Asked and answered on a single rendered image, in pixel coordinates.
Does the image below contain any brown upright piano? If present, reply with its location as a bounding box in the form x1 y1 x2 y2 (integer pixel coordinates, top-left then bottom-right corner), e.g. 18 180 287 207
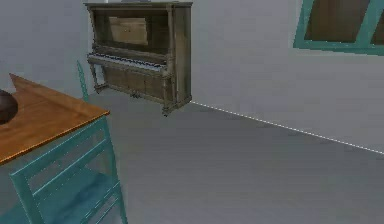
83 0 194 117

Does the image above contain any teal wooden chair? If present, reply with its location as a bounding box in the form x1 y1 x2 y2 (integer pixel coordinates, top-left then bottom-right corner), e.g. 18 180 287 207
76 60 90 103
8 115 129 224

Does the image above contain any wooden top table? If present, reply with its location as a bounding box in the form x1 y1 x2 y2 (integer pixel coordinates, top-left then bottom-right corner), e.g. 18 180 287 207
0 73 111 167

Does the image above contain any teal framed window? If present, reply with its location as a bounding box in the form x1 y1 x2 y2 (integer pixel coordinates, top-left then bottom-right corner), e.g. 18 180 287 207
293 0 384 57

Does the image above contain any dark round bowl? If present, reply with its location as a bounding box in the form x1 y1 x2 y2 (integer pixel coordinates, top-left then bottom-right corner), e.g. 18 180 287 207
0 89 19 126

